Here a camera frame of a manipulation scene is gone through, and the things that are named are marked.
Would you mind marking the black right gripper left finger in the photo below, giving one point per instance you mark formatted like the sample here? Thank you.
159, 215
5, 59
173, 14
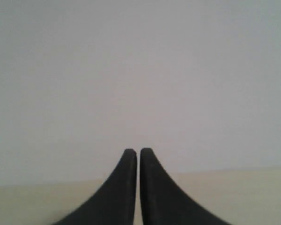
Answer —
114, 202

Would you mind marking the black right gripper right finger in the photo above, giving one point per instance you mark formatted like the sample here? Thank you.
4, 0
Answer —
163, 202

